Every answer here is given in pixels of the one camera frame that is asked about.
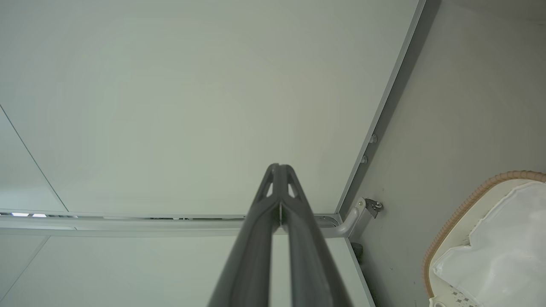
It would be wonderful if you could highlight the grey wall base rail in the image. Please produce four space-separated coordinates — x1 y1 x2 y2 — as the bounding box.
335 0 427 214

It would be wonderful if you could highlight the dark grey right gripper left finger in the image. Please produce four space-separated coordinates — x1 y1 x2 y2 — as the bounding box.
208 163 281 307

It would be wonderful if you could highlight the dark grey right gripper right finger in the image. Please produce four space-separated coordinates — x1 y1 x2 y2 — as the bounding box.
279 164 354 307

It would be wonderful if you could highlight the cream laundry basket brown rim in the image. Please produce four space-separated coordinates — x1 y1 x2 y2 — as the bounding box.
421 171 546 307

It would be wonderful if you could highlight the small metal bracket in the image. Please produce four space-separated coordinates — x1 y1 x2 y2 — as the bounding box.
366 198 383 219

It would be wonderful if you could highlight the white cloth garment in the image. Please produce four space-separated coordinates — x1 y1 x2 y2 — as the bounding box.
432 181 546 307

